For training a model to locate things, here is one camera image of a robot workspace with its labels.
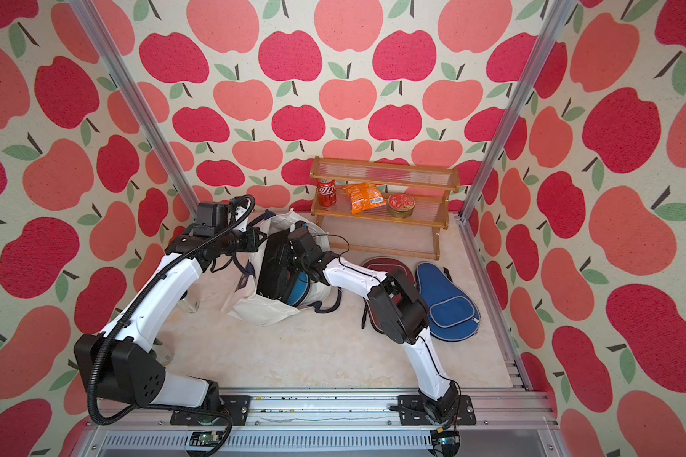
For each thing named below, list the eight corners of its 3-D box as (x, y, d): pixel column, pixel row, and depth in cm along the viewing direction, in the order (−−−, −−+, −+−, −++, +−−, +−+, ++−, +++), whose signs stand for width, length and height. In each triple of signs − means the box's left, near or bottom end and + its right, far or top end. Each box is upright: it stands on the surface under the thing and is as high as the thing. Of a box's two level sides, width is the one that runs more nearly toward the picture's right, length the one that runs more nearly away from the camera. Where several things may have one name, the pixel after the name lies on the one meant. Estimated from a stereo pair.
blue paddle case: (427, 341, 88) (430, 336, 84) (413, 268, 105) (415, 262, 102) (481, 341, 88) (487, 336, 84) (458, 269, 105) (462, 262, 102)
